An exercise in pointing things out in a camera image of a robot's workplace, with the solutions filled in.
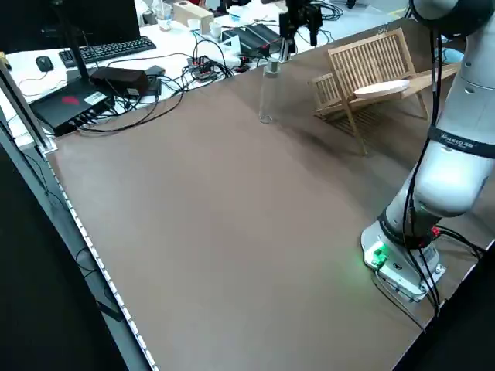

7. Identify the wooden dish rack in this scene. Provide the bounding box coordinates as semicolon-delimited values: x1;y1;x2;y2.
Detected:
308;26;461;155

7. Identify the black keyboard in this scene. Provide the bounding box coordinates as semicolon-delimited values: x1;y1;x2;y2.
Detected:
57;36;158;69

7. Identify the black box red logo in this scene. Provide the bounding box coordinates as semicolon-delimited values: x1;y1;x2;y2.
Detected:
29;82;117;137

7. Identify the black ribbed device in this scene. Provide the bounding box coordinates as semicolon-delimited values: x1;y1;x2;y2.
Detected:
231;22;282;53

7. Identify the usb hub with plugs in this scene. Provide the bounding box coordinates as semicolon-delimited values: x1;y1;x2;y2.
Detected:
186;55;220;81

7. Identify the pale plate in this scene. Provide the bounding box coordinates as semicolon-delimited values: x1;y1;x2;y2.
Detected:
353;80;411;100

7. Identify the clear bottle grey cap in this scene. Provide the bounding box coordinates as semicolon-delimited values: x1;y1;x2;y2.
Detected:
258;60;280;124

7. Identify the black camera on mount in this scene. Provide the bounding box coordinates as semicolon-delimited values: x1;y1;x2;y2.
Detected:
285;0;323;46

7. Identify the black arm foot cable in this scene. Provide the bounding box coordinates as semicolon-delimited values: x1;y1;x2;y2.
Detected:
373;227;484;333

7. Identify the aluminium camera post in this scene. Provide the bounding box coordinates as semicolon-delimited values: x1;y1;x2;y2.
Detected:
278;13;297;63

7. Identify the long wooden box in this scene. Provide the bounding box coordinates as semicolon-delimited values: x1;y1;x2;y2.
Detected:
172;1;215;30

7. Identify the black monitor stand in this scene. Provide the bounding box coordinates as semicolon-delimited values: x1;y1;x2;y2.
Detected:
63;22;97;84

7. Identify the black monitor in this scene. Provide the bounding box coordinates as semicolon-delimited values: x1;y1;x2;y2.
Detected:
0;0;141;53

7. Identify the aluminium frame bar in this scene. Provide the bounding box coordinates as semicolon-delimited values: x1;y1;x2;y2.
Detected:
0;52;59;155

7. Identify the black power brick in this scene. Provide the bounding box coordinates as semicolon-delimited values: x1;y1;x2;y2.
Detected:
89;66;150;97

